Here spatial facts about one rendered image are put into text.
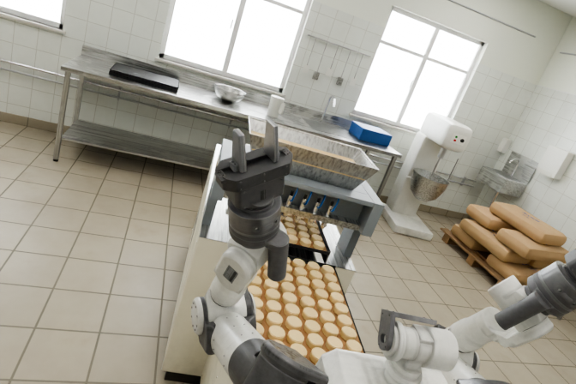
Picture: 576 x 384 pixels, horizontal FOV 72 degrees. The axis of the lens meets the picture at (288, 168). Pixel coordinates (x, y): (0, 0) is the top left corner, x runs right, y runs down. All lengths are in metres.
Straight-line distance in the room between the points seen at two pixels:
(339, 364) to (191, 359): 1.43
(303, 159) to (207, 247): 0.55
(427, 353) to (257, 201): 0.37
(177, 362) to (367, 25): 3.90
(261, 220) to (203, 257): 1.16
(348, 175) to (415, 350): 1.08
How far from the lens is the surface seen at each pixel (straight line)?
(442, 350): 0.75
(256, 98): 4.55
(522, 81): 6.19
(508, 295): 0.98
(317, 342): 1.29
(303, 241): 1.76
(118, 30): 4.52
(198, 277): 1.83
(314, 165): 1.65
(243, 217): 0.62
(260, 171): 0.58
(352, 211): 1.82
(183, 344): 2.08
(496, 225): 5.03
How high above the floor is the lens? 1.72
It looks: 18 degrees down
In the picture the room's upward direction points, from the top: 19 degrees clockwise
